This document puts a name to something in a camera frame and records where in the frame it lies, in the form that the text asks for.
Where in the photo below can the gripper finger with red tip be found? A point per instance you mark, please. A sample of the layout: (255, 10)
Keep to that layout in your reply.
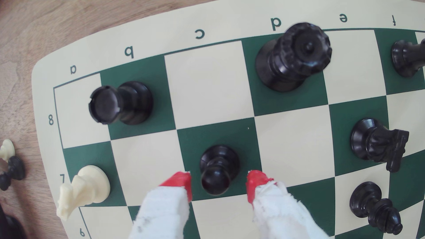
(279, 212)
(162, 212)

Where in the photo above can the black chess pawn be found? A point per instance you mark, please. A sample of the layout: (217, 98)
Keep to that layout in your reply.
(217, 166)

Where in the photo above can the white chess knight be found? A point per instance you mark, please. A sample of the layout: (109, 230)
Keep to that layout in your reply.
(89, 186)

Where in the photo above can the black chess bishop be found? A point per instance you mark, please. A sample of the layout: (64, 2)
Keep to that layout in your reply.
(365, 199)

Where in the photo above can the black chess rook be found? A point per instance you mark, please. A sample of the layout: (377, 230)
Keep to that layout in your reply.
(403, 58)
(132, 103)

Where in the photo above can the black chess knight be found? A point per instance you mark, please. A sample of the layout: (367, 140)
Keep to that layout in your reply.
(368, 139)

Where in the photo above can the green cream chess board mat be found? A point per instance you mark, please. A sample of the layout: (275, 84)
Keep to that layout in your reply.
(209, 83)

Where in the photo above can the black chess piece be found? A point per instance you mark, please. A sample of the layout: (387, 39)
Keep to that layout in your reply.
(16, 167)

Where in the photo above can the black chess queen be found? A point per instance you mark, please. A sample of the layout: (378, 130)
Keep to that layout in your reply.
(298, 53)

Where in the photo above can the white chess piece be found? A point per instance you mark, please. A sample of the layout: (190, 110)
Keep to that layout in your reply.
(6, 151)

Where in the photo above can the dark round object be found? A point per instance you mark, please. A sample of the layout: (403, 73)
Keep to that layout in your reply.
(10, 229)

